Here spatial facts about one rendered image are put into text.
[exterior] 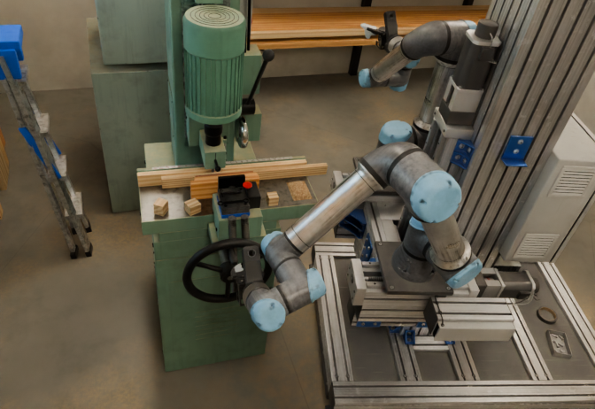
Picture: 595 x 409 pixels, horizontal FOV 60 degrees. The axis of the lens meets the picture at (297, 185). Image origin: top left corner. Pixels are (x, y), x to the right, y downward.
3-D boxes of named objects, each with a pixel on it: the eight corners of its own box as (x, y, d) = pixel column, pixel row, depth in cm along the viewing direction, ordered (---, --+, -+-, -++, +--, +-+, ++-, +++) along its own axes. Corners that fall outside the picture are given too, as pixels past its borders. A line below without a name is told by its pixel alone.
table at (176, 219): (142, 257, 159) (142, 243, 155) (138, 194, 181) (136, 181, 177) (326, 235, 176) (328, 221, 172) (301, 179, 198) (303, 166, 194)
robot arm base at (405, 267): (428, 249, 179) (436, 229, 173) (441, 283, 168) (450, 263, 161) (387, 248, 177) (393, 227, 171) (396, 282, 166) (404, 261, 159)
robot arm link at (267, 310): (294, 323, 121) (262, 340, 119) (282, 305, 131) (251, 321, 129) (282, 295, 118) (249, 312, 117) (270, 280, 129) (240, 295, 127)
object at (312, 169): (162, 189, 175) (161, 180, 173) (161, 185, 177) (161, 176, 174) (326, 173, 192) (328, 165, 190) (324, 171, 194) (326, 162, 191)
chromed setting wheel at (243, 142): (240, 156, 185) (242, 127, 177) (234, 136, 194) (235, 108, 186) (248, 155, 186) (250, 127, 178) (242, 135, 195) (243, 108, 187)
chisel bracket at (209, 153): (204, 173, 171) (204, 152, 166) (198, 149, 181) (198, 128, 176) (227, 171, 173) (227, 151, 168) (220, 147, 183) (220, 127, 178)
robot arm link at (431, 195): (457, 241, 163) (421, 138, 122) (489, 275, 153) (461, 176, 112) (426, 263, 163) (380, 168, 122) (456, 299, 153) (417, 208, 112)
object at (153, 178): (138, 187, 175) (137, 175, 171) (138, 183, 176) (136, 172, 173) (305, 173, 191) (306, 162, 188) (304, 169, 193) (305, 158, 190)
